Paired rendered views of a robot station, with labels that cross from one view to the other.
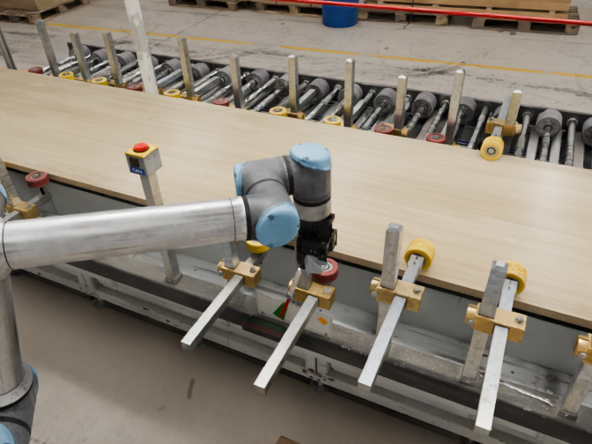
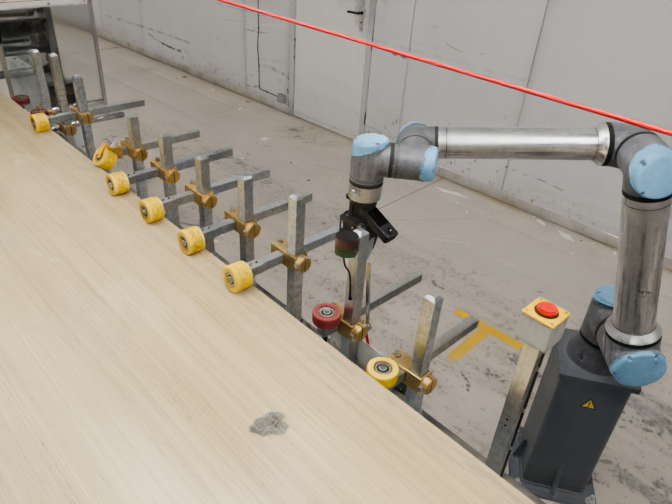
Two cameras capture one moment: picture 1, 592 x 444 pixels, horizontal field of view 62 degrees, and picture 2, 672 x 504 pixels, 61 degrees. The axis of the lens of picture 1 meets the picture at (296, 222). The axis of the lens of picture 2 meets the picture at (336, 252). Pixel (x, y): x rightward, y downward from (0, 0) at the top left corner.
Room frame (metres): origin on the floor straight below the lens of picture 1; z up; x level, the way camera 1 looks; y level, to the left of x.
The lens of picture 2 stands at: (2.27, 0.30, 1.90)
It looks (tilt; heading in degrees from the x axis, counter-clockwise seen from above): 33 degrees down; 197
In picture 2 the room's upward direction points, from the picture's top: 4 degrees clockwise
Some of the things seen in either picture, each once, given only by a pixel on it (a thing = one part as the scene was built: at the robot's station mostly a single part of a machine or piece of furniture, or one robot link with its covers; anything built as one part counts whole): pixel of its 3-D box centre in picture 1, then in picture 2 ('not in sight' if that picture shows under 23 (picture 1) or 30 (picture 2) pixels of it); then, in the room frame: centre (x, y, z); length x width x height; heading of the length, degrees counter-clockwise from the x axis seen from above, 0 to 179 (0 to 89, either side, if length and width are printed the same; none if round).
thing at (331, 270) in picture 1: (324, 278); (325, 325); (1.09, -0.08, 0.85); 0.08 x 0.08 x 0.11
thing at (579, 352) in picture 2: not in sight; (599, 345); (0.58, 0.73, 0.65); 0.19 x 0.19 x 0.10
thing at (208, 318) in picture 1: (228, 293); (428, 353); (1.07, 0.21, 0.84); 0.44 x 0.03 x 0.04; 153
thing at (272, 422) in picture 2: not in sight; (268, 420); (1.51, -0.06, 0.91); 0.09 x 0.07 x 0.02; 120
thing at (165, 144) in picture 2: not in sight; (170, 191); (0.60, -0.91, 0.87); 0.04 x 0.04 x 0.48; 63
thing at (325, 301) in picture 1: (311, 292); (344, 322); (1.05, -0.04, 0.85); 0.14 x 0.06 x 0.05; 63
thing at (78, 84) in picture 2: not in sight; (86, 127); (0.26, -1.58, 0.89); 0.04 x 0.04 x 0.48; 63
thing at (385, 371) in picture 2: (259, 249); (380, 382); (1.24, 0.12, 0.85); 0.08 x 0.08 x 0.11
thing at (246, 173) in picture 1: (262, 182); (413, 160); (0.92, 0.07, 1.32); 0.12 x 0.12 x 0.09; 14
